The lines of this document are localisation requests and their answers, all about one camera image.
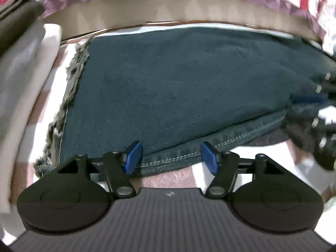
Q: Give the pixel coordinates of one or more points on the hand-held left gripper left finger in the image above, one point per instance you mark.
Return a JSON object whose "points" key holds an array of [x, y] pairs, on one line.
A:
{"points": [[132, 157]]}

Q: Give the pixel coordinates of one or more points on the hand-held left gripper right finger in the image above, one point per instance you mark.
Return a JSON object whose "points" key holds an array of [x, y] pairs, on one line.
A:
{"points": [[210, 160]]}

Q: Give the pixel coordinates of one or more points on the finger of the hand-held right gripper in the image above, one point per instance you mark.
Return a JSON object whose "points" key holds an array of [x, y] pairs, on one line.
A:
{"points": [[308, 99], [321, 136]]}

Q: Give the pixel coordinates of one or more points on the dark blue denim jeans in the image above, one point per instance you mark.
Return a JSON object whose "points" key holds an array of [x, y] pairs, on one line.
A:
{"points": [[170, 84]]}

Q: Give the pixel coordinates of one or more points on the white cloth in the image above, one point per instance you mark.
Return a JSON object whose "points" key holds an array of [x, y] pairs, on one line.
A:
{"points": [[315, 178]]}

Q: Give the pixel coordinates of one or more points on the checkered printed floor mat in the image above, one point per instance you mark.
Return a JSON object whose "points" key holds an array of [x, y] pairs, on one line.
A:
{"points": [[52, 89]]}

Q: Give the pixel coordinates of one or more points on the cream folded garment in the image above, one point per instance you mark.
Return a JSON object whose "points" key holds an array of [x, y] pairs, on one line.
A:
{"points": [[50, 39]]}

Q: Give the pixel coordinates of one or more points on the grey folded garment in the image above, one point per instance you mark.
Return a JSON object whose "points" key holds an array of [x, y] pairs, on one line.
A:
{"points": [[18, 65]]}

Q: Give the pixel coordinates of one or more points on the beige mattress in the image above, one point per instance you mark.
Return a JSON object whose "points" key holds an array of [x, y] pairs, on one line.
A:
{"points": [[183, 8]]}

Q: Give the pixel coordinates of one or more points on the brown folded garment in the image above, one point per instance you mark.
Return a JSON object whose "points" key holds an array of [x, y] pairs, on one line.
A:
{"points": [[15, 15]]}

